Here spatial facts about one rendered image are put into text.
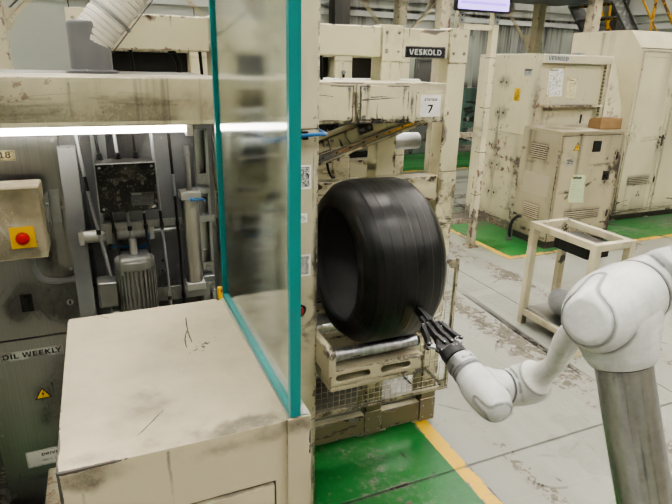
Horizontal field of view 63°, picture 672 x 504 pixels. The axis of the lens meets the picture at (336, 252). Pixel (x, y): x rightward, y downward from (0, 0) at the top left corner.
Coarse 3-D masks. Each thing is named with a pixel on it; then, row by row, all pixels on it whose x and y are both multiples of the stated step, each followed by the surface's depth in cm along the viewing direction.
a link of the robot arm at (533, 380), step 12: (564, 336) 125; (552, 348) 133; (564, 348) 128; (576, 348) 127; (528, 360) 155; (552, 360) 138; (564, 360) 135; (516, 372) 153; (528, 372) 151; (540, 372) 148; (552, 372) 145; (516, 384) 151; (528, 384) 150; (540, 384) 149; (516, 396) 150; (528, 396) 151; (540, 396) 151
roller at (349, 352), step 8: (400, 336) 197; (408, 336) 197; (416, 336) 198; (360, 344) 190; (368, 344) 191; (376, 344) 191; (384, 344) 192; (392, 344) 193; (400, 344) 194; (408, 344) 196; (416, 344) 197; (336, 352) 186; (344, 352) 186; (352, 352) 187; (360, 352) 189; (368, 352) 190; (376, 352) 191; (336, 360) 186
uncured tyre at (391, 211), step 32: (352, 192) 180; (384, 192) 179; (416, 192) 183; (320, 224) 205; (352, 224) 175; (384, 224) 170; (416, 224) 174; (320, 256) 212; (352, 256) 225; (384, 256) 168; (416, 256) 172; (320, 288) 209; (352, 288) 221; (384, 288) 169; (416, 288) 173; (352, 320) 183; (384, 320) 175; (416, 320) 182
